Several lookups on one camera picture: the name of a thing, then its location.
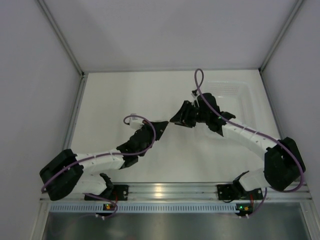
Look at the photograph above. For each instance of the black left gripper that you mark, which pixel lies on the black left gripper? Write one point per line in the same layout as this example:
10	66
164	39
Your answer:
160	127

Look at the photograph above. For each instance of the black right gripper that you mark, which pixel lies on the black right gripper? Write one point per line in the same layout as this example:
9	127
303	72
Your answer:
183	117

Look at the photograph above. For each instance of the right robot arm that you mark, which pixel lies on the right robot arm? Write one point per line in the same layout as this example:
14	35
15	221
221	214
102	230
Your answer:
282	161

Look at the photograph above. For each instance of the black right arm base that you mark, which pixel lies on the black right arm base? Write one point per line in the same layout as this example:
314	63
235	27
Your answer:
229	192

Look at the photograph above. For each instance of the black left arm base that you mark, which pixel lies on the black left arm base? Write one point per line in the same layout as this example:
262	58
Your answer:
119	192

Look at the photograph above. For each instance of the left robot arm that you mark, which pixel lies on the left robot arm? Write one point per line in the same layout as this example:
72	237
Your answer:
70	173

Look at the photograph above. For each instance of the white perforated plastic basket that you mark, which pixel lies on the white perforated plastic basket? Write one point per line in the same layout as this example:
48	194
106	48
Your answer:
233	97

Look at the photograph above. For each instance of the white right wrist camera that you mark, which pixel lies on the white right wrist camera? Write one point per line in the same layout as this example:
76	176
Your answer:
194	93

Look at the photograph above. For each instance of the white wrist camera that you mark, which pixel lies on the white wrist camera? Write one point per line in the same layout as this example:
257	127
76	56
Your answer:
194	93
133	121

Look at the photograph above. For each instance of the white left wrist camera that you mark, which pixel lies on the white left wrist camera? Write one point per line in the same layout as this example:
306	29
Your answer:
133	121

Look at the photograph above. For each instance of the aluminium mounting rail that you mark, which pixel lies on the aluminium mounting rail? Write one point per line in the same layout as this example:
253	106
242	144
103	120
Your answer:
206	191

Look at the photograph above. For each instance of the aluminium frame post right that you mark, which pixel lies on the aluminium frame post right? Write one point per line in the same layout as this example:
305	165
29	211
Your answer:
294	11

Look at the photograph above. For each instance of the aluminium frame post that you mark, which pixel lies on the aluminium frame post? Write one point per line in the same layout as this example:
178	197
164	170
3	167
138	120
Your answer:
59	34
294	11

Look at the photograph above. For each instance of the white slotted cable duct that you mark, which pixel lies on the white slotted cable duct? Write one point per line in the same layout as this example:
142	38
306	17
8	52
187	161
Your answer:
125	207

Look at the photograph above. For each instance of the aluminium frame post left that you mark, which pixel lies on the aluminium frame post left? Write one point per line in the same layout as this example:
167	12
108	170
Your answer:
59	34

